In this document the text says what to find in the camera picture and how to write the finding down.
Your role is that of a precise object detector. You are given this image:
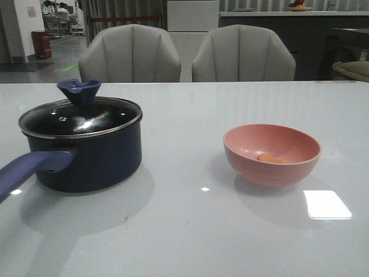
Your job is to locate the right beige chair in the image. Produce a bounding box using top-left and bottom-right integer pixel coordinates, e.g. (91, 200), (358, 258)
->
(191, 24), (296, 82)

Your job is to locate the beige chair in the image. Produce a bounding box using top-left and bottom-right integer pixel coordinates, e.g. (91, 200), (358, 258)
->
(191, 24), (296, 82)
(78, 24), (181, 83)

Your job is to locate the pink bowl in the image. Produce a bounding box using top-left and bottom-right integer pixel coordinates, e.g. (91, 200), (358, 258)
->
(223, 123), (322, 187)

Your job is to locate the red trash bin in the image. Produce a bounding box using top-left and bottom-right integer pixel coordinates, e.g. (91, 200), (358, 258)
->
(31, 31), (52, 59)

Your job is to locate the glass lid with blue knob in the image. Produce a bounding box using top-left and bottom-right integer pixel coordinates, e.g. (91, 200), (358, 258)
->
(18, 79), (142, 140)

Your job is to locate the orange ham slice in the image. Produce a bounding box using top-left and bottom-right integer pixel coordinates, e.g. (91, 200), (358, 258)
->
(257, 154), (287, 163)

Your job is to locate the white cabinet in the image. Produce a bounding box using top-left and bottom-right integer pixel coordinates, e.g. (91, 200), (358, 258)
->
(167, 1), (220, 83)

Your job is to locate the olive cushion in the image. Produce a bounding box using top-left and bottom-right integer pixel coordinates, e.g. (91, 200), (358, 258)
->
(332, 61), (368, 82)

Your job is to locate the fruit plate on counter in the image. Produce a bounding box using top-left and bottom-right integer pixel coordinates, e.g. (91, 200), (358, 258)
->
(288, 0), (311, 12)

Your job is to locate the dark blue saucepan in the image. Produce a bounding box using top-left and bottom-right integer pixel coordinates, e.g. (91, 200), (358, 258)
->
(0, 97), (144, 205)

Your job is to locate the left beige chair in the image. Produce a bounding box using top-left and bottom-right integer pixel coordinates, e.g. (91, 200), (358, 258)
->
(78, 24), (181, 83)

